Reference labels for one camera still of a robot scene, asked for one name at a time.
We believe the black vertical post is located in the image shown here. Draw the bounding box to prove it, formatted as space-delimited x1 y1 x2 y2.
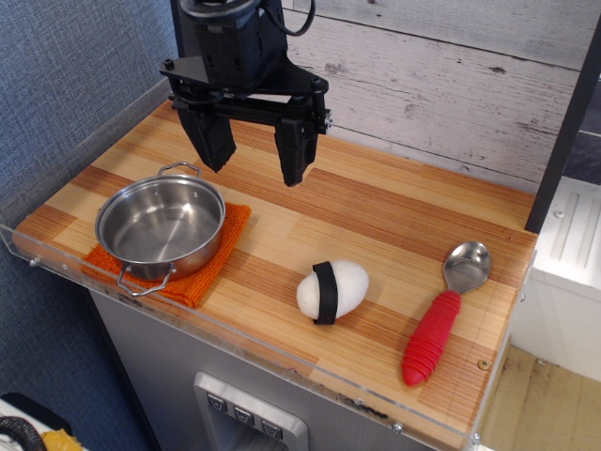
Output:
170 0 186 57
525 19 600 234

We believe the yellow object bottom left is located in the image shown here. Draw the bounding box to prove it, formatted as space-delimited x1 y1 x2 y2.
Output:
41 429 85 451

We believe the stainless steel pot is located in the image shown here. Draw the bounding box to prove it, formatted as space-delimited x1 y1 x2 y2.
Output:
95 162 226 297

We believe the black vertical post right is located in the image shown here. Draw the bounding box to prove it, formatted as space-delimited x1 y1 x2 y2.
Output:
525 19 600 234

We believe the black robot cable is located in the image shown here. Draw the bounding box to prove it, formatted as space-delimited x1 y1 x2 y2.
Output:
260 0 317 38

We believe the white toy sink unit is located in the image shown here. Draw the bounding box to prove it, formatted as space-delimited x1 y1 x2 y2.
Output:
510 177 600 381

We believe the grey toy fridge cabinet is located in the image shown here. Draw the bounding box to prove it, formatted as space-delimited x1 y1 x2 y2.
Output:
91 292 428 450

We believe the black vertical post left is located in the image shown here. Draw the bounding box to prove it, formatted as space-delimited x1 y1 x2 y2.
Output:
170 0 186 57

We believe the black braided cable corner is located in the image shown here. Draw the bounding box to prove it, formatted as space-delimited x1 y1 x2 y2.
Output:
1 416 47 451

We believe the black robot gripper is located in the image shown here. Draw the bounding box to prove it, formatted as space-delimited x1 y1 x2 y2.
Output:
160 1 331 187

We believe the clear acrylic table guard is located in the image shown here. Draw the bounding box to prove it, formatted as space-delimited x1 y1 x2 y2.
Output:
1 86 535 450

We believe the orange knitted cloth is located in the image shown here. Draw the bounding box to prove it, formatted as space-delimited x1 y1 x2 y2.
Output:
83 202 252 308

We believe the white sushi toy black band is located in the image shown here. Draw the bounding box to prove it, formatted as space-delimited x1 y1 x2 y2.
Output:
296 260 369 325

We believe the red handled metal spoon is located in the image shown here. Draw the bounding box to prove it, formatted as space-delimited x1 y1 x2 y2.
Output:
401 241 491 386

